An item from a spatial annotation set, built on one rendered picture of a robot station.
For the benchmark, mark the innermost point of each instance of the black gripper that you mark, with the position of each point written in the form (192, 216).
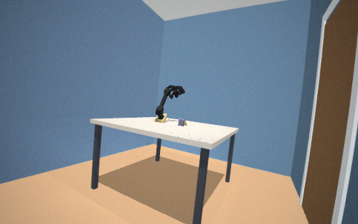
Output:
(174, 93)

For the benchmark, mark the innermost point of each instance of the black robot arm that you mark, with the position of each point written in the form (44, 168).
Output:
(167, 91)

